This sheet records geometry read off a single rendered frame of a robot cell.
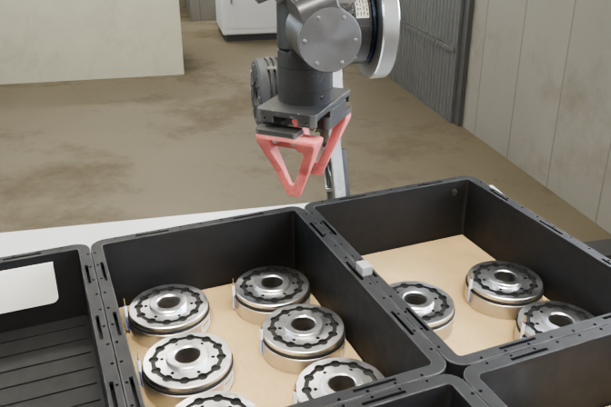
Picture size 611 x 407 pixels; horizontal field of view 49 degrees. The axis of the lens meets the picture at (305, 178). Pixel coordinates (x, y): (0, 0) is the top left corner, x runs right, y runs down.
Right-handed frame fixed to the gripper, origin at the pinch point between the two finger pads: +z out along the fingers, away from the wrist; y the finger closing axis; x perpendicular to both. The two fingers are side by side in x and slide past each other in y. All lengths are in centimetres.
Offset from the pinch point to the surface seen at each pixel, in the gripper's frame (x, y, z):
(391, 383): -14.4, -13.2, 13.2
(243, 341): 8.0, -1.5, 23.4
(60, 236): 68, 29, 37
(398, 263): -4.7, 25.0, 23.6
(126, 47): 306, 358, 87
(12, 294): 36.0, -10.7, 18.1
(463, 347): -17.8, 8.3, 23.4
